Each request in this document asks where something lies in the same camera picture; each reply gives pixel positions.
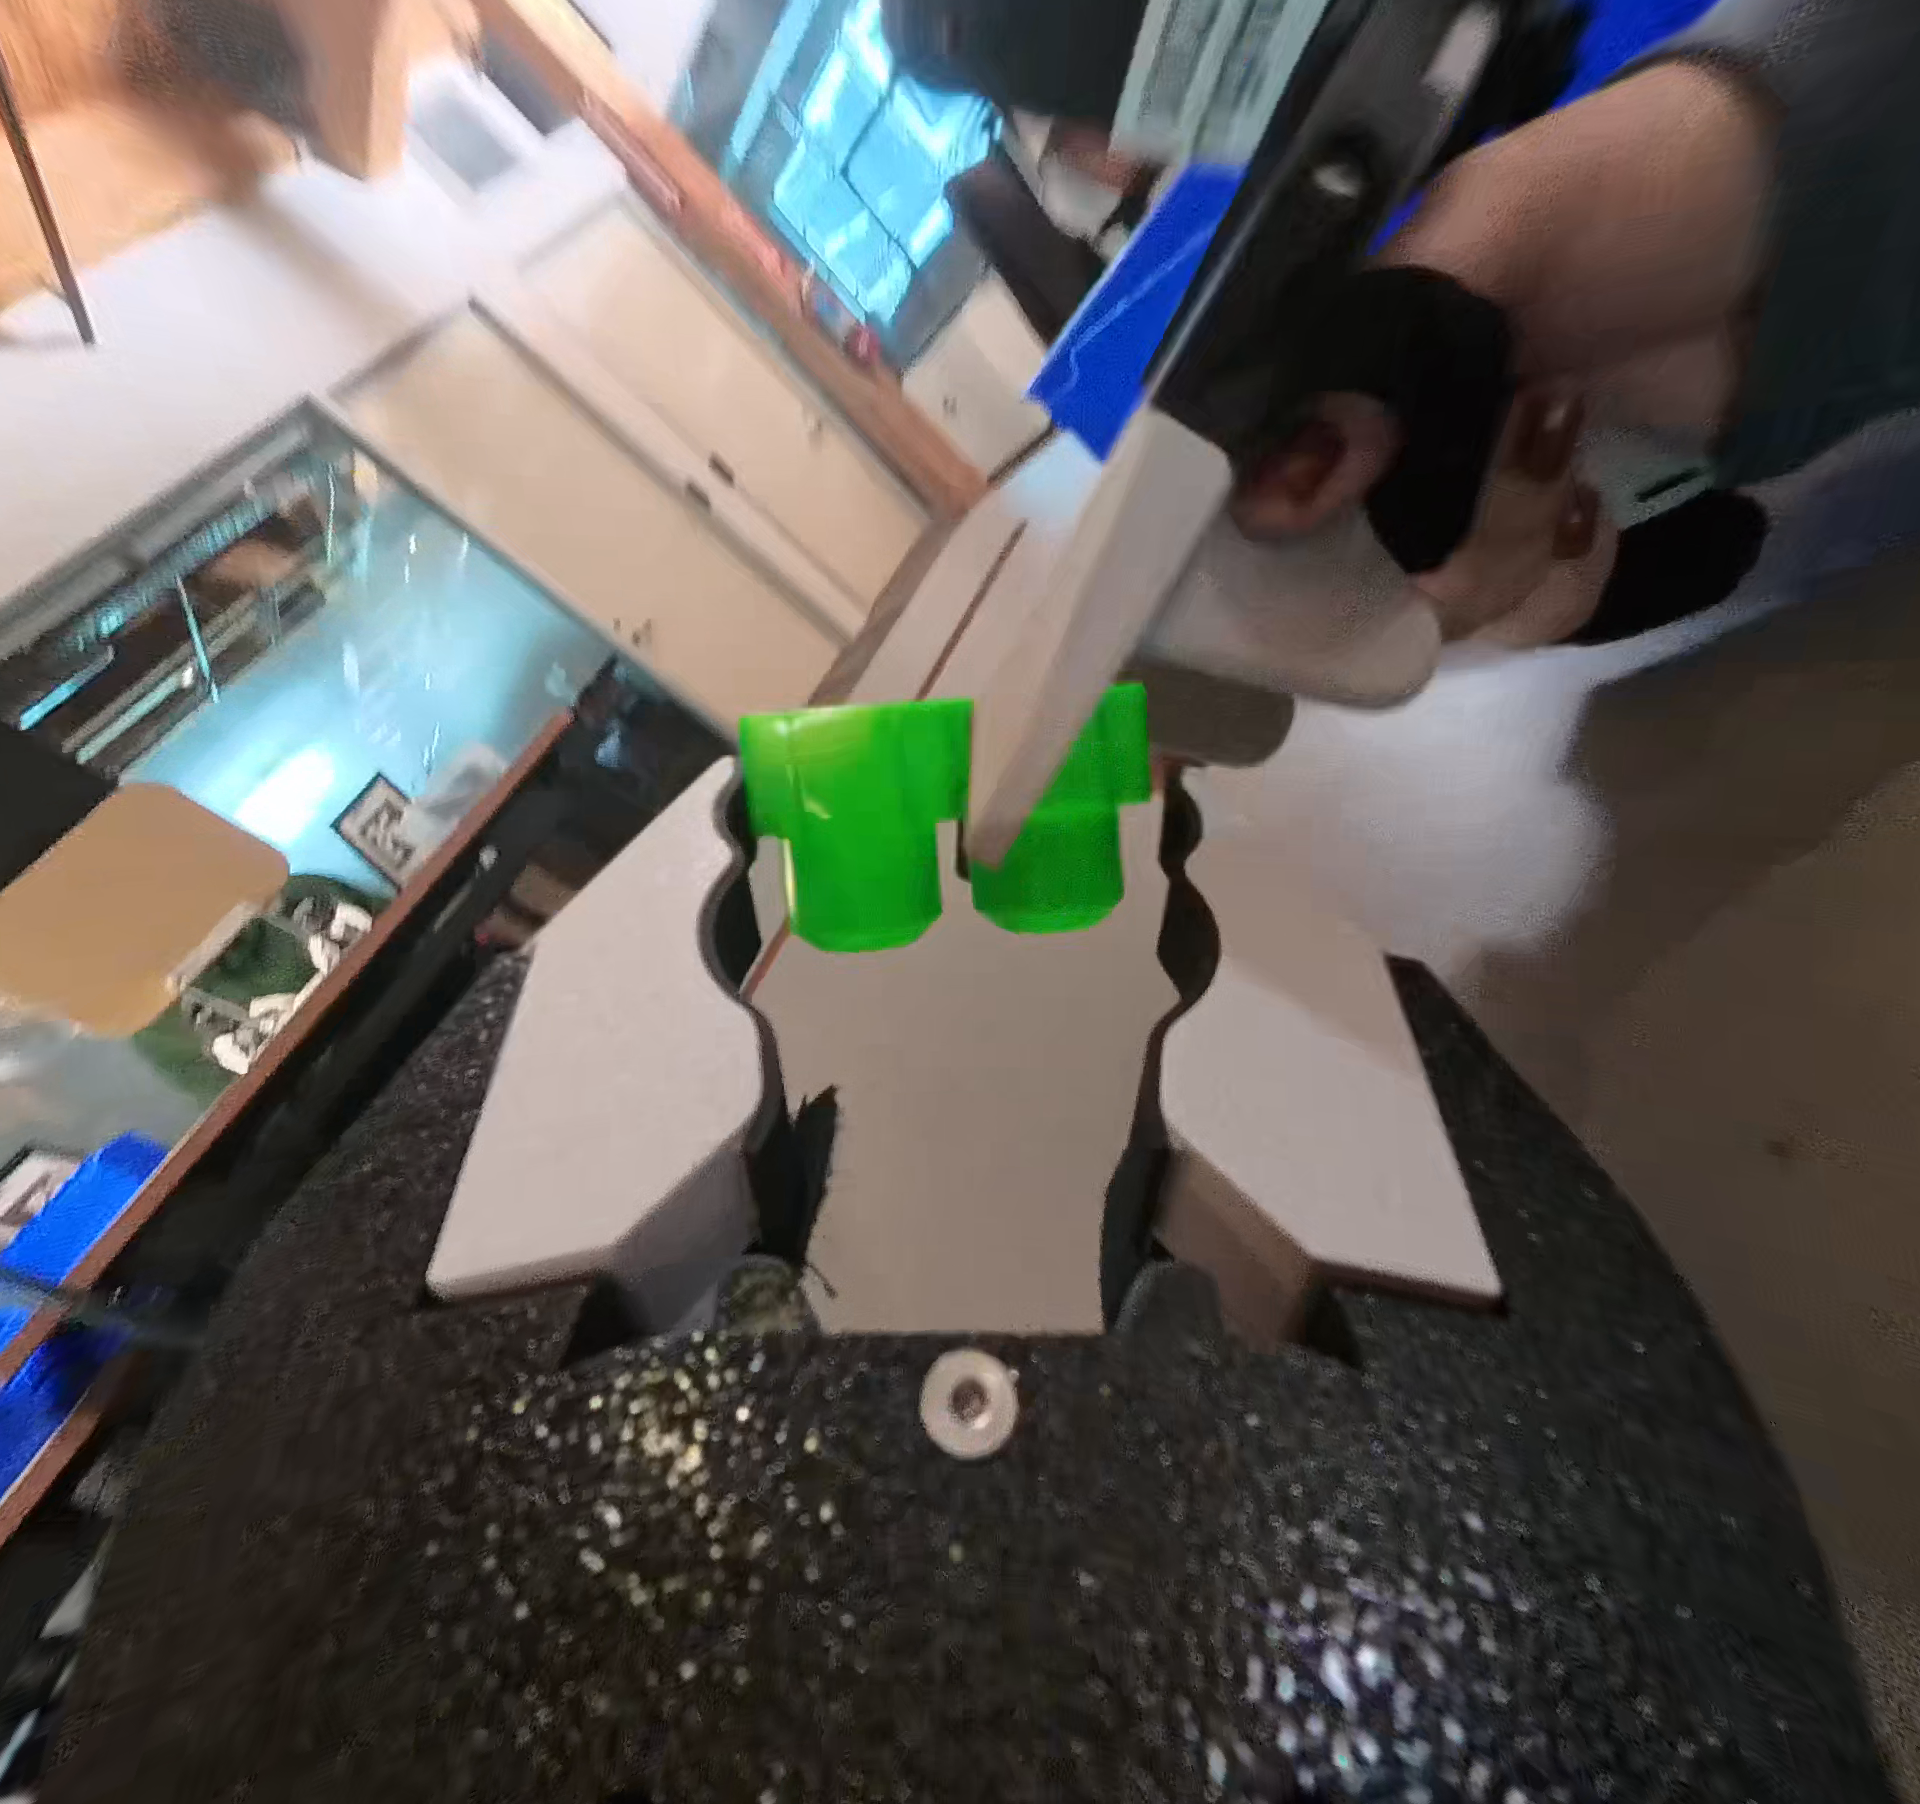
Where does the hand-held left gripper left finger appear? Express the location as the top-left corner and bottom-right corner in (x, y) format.
(427, 761), (783, 1331)

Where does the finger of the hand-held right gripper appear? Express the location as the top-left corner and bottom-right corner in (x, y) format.
(1133, 664), (1302, 774)
(964, 399), (1244, 872)

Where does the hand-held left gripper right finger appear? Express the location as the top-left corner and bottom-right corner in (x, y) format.
(1147, 769), (1506, 1352)

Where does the large blue plastic bin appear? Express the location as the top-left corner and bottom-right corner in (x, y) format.
(1027, 0), (1871, 467)

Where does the green toy brick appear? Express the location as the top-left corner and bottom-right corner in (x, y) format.
(737, 683), (1158, 957)

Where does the person's right forearm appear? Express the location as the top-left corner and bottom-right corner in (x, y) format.
(1627, 0), (1920, 495)

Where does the person's right hand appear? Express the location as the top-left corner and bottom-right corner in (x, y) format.
(1227, 53), (1794, 655)

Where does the wooden edged table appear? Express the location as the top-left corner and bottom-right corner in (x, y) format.
(0, 701), (589, 1536)

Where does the white cabinet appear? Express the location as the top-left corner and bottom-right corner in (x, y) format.
(897, 276), (1061, 479)

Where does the framed tag sign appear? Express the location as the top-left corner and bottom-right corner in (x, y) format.
(331, 769), (427, 889)

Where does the white door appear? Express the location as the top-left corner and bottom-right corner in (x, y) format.
(510, 190), (941, 598)
(326, 305), (865, 734)

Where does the beige board on stand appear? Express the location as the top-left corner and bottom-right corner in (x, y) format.
(0, 778), (293, 1042)

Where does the small blue bin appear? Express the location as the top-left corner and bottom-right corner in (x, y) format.
(0, 1127), (171, 1485)

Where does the wooden post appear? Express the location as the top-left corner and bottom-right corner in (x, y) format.
(386, 0), (997, 520)

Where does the wall vent grille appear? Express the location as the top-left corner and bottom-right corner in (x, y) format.
(405, 61), (525, 194)

